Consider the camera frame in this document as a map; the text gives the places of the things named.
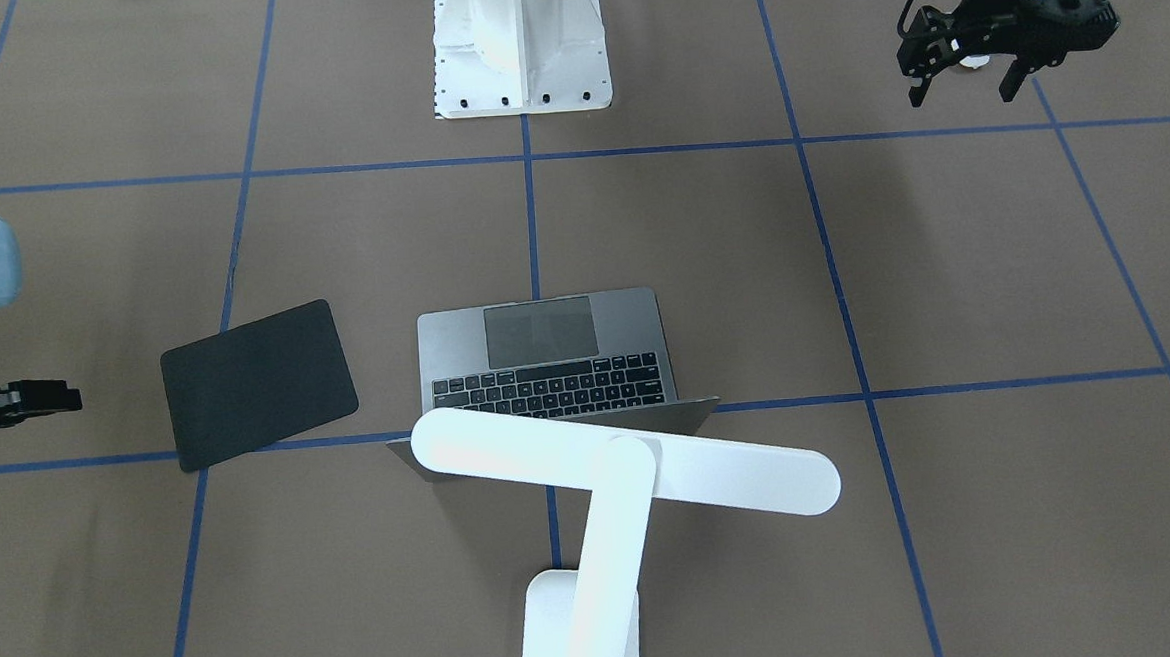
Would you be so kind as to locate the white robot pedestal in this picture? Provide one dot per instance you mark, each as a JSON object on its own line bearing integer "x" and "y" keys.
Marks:
{"x": 514, "y": 57}

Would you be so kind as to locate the black mouse pad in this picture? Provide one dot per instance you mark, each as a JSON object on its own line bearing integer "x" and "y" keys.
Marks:
{"x": 254, "y": 385}

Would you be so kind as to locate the white desk lamp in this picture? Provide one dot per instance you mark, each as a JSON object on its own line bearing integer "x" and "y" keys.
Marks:
{"x": 592, "y": 611}

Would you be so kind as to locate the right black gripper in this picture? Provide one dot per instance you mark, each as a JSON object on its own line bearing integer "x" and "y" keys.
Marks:
{"x": 8, "y": 403}

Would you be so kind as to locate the grey laptop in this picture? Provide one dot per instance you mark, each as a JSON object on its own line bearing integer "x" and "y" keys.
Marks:
{"x": 598, "y": 357}

